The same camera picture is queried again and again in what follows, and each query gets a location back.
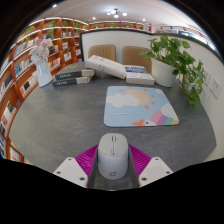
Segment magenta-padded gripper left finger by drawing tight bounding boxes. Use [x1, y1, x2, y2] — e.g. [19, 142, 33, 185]
[52, 143, 101, 189]

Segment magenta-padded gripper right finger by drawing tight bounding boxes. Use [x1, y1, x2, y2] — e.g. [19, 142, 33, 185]
[128, 143, 174, 188]

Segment white computer mouse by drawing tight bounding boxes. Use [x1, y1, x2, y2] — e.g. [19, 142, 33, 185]
[96, 132, 130, 181]

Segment pastel cloud print mouse pad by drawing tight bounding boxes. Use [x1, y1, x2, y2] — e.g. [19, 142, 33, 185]
[103, 85, 180, 128]

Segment blue and white book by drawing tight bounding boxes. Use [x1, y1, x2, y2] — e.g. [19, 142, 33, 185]
[124, 64, 156, 86]

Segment green plant in white pot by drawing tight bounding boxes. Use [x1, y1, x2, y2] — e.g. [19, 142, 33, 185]
[139, 34, 206, 106]

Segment white vase with pink flowers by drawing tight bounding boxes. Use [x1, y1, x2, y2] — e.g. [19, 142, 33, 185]
[28, 37, 54, 88]

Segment thick white book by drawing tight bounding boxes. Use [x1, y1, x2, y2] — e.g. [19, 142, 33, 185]
[84, 54, 128, 80]

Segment orange wooden bookshelf unit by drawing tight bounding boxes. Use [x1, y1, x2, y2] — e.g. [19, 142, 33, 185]
[0, 16, 153, 164]

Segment tan upholstered chair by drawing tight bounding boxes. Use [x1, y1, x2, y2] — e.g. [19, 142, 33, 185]
[121, 45, 153, 74]
[87, 44, 117, 63]

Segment window with grey curtains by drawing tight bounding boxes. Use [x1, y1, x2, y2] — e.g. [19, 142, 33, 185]
[156, 24, 214, 48]

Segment ceiling chandelier lamp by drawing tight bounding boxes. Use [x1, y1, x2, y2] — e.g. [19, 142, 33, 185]
[105, 8, 128, 19]

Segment recessed ceiling spotlights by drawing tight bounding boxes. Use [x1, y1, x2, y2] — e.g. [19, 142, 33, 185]
[51, 3, 147, 23]

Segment white wall socket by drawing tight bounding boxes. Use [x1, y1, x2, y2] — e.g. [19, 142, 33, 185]
[209, 76, 222, 99]
[202, 68, 213, 86]

